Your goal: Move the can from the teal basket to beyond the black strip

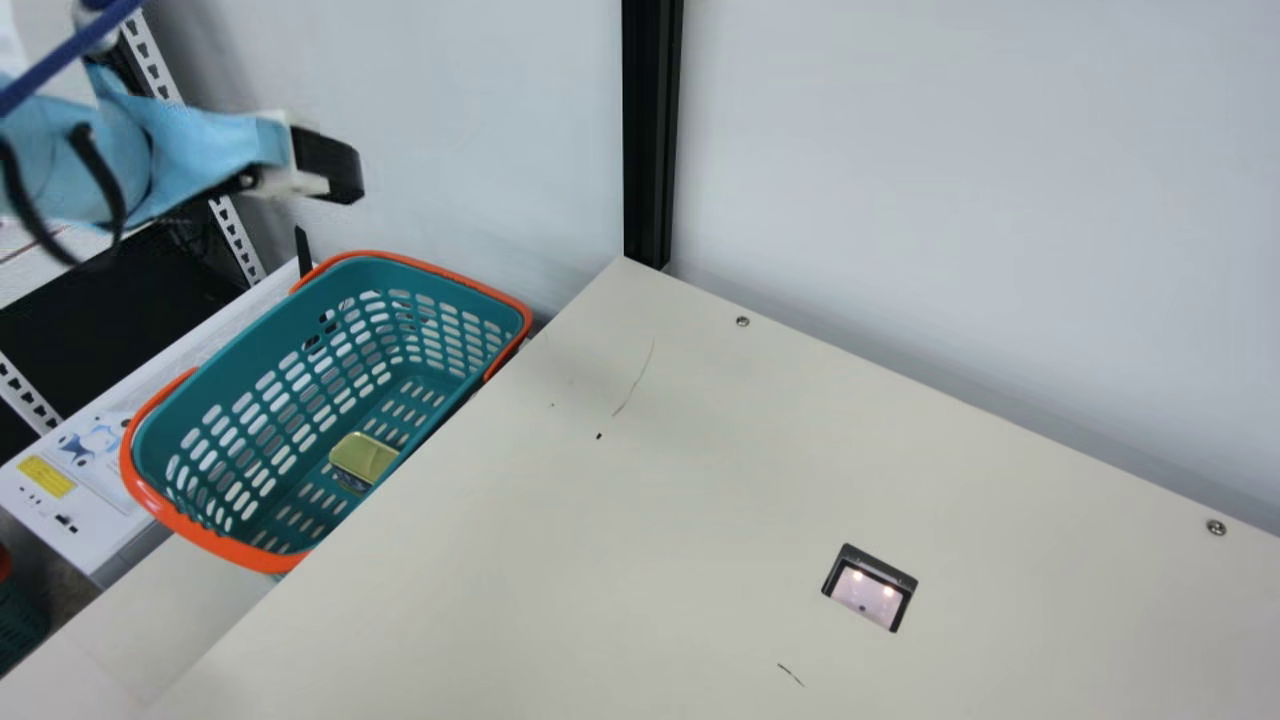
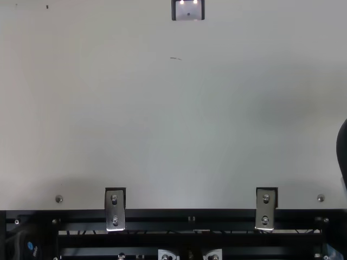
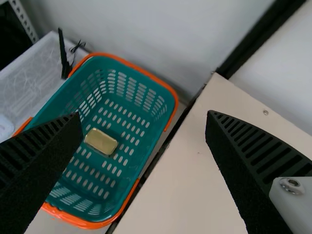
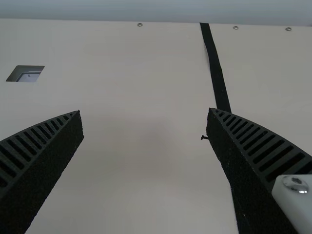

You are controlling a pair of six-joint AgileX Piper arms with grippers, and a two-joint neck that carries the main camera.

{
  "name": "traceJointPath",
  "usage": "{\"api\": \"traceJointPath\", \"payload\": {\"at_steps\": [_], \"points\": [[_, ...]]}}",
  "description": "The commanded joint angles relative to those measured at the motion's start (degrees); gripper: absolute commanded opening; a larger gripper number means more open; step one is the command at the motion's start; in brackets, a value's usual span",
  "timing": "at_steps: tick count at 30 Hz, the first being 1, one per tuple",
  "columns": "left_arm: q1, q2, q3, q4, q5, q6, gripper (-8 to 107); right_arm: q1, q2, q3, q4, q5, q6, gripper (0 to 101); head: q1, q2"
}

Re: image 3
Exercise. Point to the black post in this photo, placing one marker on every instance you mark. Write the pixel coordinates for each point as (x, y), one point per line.
(258, 36)

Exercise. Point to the rectangular tin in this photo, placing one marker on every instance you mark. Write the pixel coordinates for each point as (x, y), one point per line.
(101, 142)

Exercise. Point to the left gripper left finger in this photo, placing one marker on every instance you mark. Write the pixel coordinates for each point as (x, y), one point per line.
(36, 165)

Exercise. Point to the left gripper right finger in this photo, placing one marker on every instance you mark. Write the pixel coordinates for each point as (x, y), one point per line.
(243, 165)

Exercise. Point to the white plastic bin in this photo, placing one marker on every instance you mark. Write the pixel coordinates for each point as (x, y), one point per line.
(29, 83)

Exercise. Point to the grey perforated rack upright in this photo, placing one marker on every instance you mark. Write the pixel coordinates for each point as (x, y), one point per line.
(24, 19)

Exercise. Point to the teal shopping basket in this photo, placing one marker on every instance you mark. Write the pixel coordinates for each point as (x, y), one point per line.
(136, 107)

